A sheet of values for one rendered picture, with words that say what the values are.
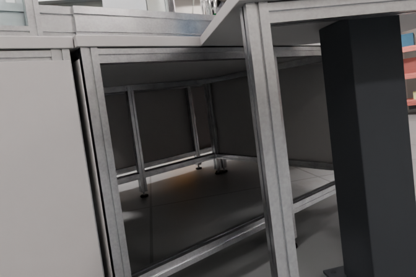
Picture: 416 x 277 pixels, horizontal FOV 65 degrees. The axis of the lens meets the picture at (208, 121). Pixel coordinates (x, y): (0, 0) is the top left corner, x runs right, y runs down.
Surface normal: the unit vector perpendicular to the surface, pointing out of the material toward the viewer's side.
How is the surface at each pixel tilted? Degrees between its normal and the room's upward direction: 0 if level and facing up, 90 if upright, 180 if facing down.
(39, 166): 90
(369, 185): 90
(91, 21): 90
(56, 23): 90
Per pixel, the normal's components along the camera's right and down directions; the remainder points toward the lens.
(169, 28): 0.61, -0.03
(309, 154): -0.79, 0.14
